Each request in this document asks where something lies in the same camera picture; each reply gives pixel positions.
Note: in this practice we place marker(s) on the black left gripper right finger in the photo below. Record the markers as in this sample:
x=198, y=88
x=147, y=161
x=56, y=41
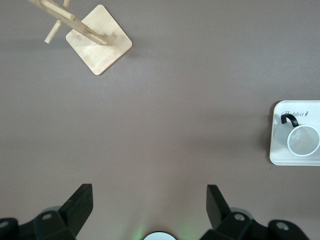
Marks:
x=216, y=207

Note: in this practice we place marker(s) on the wooden cup rack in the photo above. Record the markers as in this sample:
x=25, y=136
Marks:
x=100, y=52

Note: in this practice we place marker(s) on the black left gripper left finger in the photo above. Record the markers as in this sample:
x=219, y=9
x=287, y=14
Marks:
x=77, y=207

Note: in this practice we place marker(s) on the cream plastic tray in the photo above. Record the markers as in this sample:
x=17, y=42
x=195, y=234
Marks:
x=280, y=155

